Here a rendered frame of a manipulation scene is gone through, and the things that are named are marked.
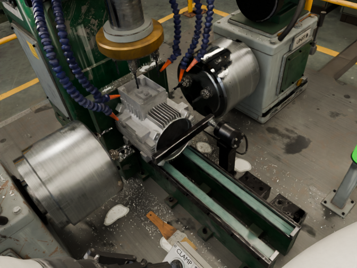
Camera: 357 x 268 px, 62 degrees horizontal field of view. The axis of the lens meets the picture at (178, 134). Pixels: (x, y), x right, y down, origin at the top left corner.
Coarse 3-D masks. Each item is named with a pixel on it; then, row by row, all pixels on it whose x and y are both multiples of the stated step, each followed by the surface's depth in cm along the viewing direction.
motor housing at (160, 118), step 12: (156, 108) 91; (168, 108) 91; (132, 120) 94; (144, 120) 91; (156, 120) 89; (168, 120) 87; (180, 120) 100; (192, 120) 95; (132, 132) 93; (168, 132) 105; (180, 132) 102; (132, 144) 100; (144, 144) 90; (156, 144) 88; (168, 156) 98
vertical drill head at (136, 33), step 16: (112, 0) 69; (128, 0) 69; (112, 16) 72; (128, 16) 72; (144, 16) 79; (112, 32) 74; (128, 32) 73; (144, 32) 74; (160, 32) 77; (112, 48) 73; (128, 48) 73; (144, 48) 74; (128, 64) 79
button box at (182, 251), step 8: (176, 248) 63; (184, 248) 63; (192, 248) 66; (168, 256) 63; (176, 256) 62; (184, 256) 61; (192, 256) 62; (200, 256) 64; (184, 264) 61; (192, 264) 60; (200, 264) 61; (208, 264) 63
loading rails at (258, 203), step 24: (144, 168) 110; (168, 168) 98; (192, 168) 103; (216, 168) 96; (168, 192) 104; (192, 192) 91; (216, 192) 99; (240, 192) 90; (216, 216) 84; (240, 216) 95; (264, 216) 84; (240, 240) 79; (288, 240) 80; (264, 264) 76
